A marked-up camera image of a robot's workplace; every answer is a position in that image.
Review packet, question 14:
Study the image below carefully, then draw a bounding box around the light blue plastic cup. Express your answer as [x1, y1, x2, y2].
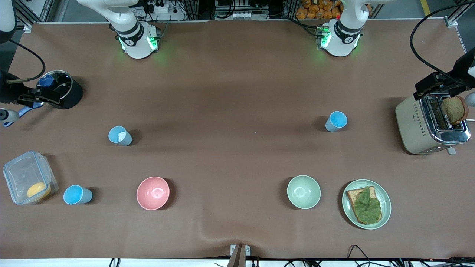
[108, 126, 132, 146]
[325, 111, 348, 132]
[63, 185, 93, 205]

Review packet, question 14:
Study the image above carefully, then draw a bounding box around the dark blue pot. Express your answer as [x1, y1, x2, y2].
[3, 70, 83, 127]

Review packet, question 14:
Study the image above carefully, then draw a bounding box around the brown bread slice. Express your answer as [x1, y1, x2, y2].
[442, 96, 469, 125]

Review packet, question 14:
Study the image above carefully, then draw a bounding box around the cream and chrome toaster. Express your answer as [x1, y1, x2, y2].
[395, 93, 472, 155]

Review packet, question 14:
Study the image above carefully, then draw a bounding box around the clear plastic food container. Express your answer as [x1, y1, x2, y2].
[3, 151, 59, 205]

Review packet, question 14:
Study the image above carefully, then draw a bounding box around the round yellow food piece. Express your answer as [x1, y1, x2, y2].
[27, 182, 52, 199]

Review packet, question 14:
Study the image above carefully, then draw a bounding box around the pale green plate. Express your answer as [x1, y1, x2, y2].
[342, 179, 392, 230]

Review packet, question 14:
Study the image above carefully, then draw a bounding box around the bag of orange food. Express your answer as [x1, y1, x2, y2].
[296, 0, 343, 20]

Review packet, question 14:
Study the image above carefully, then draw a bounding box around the toast bread slice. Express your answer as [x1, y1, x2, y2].
[346, 186, 383, 225]

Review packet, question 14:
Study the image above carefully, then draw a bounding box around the green lettuce leaf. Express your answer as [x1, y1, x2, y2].
[353, 187, 382, 224]

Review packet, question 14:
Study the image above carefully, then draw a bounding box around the pink bowl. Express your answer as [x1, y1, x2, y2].
[136, 177, 170, 211]

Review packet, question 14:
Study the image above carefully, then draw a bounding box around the white power strip with plugs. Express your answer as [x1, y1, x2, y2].
[145, 0, 172, 14]

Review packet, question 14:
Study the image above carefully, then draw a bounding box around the pale green bowl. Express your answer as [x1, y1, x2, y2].
[287, 175, 321, 210]

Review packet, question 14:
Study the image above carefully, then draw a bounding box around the brown table cover cloth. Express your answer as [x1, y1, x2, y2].
[0, 19, 475, 260]

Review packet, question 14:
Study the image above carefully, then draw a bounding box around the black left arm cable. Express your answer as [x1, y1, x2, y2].
[410, 2, 475, 78]

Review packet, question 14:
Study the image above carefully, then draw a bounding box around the black looped floor cable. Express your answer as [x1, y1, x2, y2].
[347, 244, 372, 267]

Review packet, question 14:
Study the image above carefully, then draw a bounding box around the grey metal clamp bracket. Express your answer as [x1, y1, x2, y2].
[230, 244, 251, 267]

